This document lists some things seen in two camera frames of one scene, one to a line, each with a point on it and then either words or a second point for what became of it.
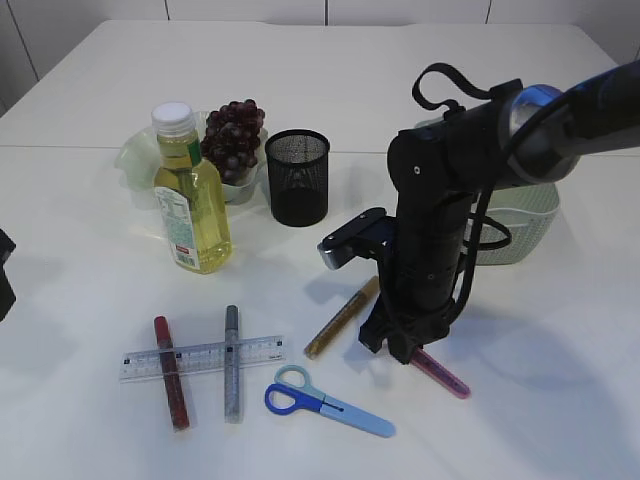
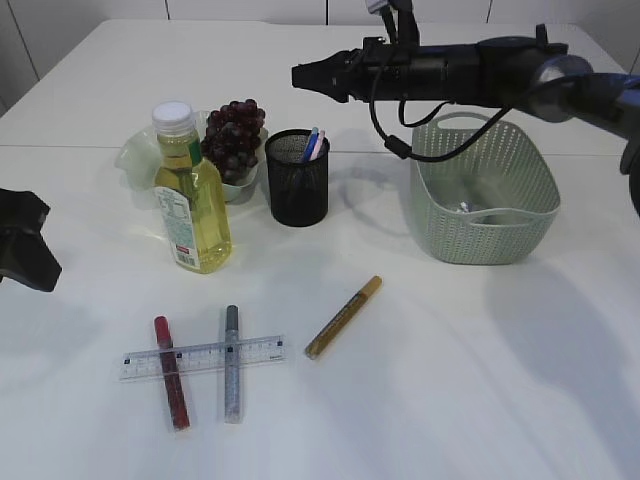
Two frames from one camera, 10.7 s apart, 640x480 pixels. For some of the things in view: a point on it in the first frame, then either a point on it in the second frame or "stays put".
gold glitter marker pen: (337, 318) stays put
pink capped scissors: (439, 373) -> (321, 137)
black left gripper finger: (402, 346) -> (329, 76)
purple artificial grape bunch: (232, 138) stays put
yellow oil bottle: (191, 197) stays put
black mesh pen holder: (298, 166) stays put
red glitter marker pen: (171, 375) stays put
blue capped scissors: (292, 393) -> (310, 143)
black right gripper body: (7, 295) -> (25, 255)
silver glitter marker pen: (232, 404) stays put
